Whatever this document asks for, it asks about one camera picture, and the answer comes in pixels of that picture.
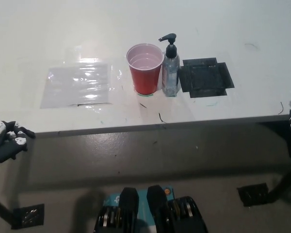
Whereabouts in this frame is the black tape square patch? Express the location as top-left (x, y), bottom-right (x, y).
top-left (177, 57), bottom-right (235, 99)

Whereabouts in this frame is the clear plastic sheet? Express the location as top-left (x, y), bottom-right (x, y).
top-left (40, 63), bottom-right (112, 109)

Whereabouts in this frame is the red plastic cup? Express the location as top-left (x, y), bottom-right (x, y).
top-left (126, 43), bottom-right (164, 96)

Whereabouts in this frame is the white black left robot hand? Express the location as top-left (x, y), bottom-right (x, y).
top-left (0, 120), bottom-right (36, 164)

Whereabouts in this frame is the black robot torso teal top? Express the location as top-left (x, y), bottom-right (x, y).
top-left (94, 185), bottom-right (209, 233)

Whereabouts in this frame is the clear soap pump bottle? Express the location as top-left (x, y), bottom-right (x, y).
top-left (159, 33), bottom-right (180, 98)

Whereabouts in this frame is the black table leg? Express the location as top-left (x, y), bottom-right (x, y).
top-left (0, 193), bottom-right (14, 228)
top-left (268, 159), bottom-right (291, 203)

